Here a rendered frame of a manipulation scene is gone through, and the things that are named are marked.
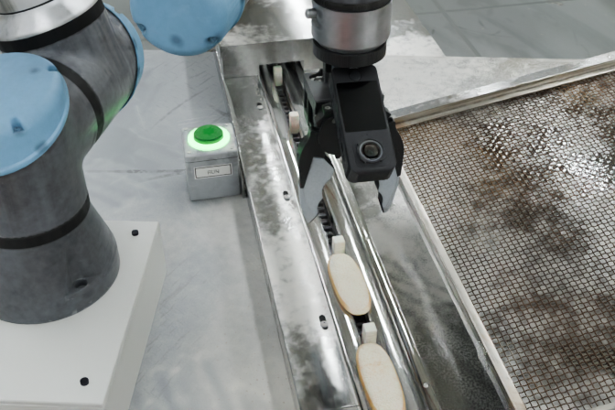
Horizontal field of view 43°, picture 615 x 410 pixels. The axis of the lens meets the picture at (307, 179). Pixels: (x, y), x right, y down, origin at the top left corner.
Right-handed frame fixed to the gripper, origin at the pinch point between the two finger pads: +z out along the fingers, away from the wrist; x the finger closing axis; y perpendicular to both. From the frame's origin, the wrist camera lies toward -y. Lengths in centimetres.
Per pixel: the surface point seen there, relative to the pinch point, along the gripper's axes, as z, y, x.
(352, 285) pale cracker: 8.1, -2.9, 0.0
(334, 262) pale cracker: 8.1, 1.3, 1.1
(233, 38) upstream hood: 1.9, 47.4, 6.6
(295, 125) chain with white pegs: 8.6, 31.2, 0.0
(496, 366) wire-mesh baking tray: 5.0, -19.3, -9.9
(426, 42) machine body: 12, 59, -30
